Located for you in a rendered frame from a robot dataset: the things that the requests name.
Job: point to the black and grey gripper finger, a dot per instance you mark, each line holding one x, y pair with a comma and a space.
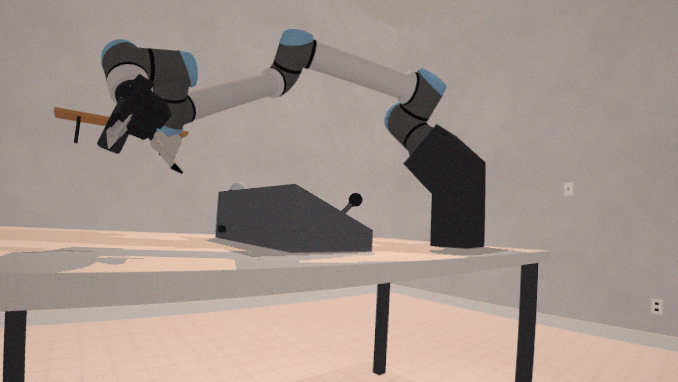
112, 129
167, 147

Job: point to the grey control console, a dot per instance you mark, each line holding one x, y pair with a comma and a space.
289, 218

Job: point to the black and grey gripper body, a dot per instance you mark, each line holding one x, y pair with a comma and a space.
146, 116

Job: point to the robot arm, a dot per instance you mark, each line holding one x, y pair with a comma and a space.
173, 72

